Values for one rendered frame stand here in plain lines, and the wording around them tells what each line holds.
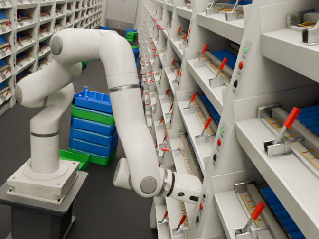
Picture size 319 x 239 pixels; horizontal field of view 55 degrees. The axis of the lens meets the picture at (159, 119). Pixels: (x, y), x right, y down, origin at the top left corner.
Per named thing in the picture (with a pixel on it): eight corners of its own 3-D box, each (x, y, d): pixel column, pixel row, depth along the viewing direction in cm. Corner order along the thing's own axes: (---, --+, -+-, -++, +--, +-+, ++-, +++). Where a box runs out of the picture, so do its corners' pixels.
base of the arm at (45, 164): (16, 179, 128) (14, 139, 122) (30, 159, 146) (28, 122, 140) (63, 181, 131) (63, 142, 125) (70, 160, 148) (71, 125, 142)
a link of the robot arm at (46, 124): (25, 129, 132) (23, 75, 124) (64, 122, 145) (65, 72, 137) (37, 139, 124) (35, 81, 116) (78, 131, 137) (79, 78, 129)
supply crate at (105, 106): (71, 104, 205) (72, 93, 202) (83, 96, 223) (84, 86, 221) (115, 114, 202) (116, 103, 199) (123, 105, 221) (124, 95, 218)
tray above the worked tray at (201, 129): (207, 186, 86) (201, 143, 81) (179, 110, 142) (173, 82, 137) (278, 171, 86) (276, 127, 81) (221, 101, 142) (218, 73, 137)
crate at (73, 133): (69, 136, 213) (70, 126, 210) (80, 126, 232) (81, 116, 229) (110, 146, 211) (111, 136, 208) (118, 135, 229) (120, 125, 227)
